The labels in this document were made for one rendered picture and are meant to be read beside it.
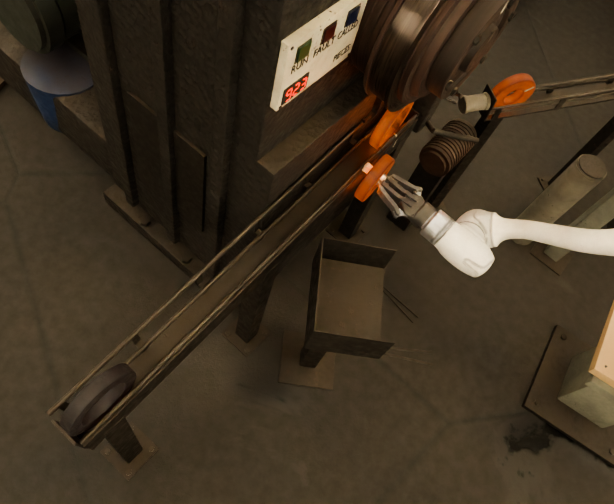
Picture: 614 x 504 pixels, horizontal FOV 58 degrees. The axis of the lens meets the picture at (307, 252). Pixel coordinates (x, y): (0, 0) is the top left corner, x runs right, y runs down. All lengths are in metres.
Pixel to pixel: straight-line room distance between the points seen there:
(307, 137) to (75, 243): 1.14
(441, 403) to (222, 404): 0.81
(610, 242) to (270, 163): 0.85
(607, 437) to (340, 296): 1.33
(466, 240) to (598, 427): 1.15
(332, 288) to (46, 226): 1.22
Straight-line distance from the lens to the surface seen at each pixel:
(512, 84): 1.99
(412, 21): 1.26
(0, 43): 2.57
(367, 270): 1.58
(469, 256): 1.57
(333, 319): 1.51
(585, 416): 2.45
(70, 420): 1.28
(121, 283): 2.17
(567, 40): 3.73
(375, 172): 1.56
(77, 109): 2.30
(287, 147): 1.40
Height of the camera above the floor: 1.97
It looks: 61 degrees down
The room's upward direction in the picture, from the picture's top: 22 degrees clockwise
